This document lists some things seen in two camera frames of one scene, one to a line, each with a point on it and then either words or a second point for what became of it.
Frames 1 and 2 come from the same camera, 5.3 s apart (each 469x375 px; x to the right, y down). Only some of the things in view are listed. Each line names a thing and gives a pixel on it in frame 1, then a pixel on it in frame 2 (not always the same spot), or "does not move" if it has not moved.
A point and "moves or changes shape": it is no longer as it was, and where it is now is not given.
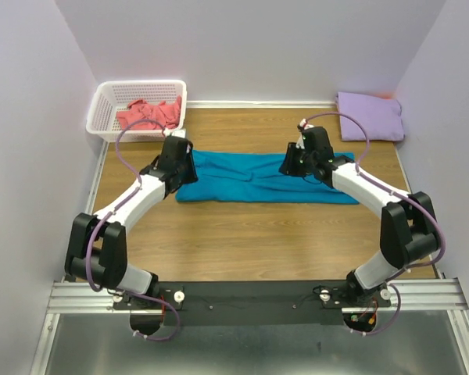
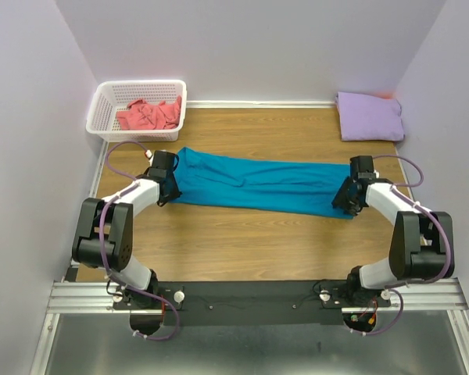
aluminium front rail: x=418 y=295 does not move
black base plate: x=249 y=303 does not move
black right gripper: x=287 y=166 -> x=339 y=199
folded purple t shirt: x=380 y=115 does not move
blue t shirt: x=230 y=176 moves or changes shape
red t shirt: x=167 y=114 does not move
